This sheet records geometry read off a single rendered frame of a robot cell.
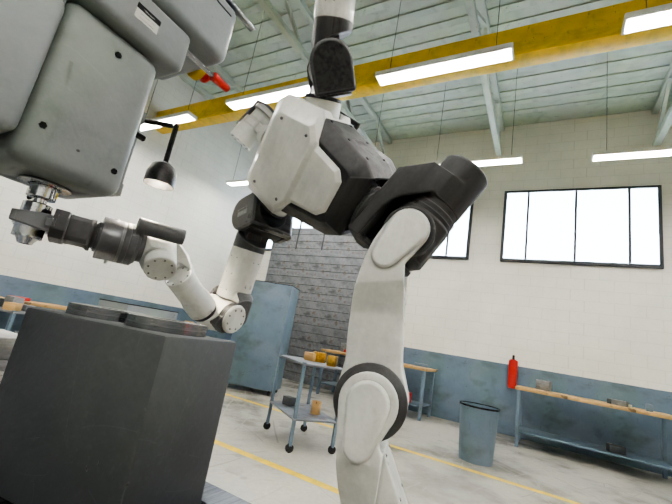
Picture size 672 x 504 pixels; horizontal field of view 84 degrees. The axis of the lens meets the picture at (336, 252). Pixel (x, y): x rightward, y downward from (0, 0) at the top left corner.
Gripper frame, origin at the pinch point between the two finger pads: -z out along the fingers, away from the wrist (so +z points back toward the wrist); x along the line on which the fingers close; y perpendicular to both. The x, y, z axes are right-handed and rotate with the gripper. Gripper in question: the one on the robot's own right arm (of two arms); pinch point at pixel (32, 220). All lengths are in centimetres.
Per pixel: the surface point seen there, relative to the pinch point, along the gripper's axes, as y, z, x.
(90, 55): -30.8, 0.9, 10.8
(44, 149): -10.7, -0.6, 11.4
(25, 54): -23.1, -6.3, 16.3
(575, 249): -210, 729, -195
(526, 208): -293, 697, -271
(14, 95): -16.1, -5.7, 16.0
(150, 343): 15, 16, 49
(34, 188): -5.7, -1.1, 2.1
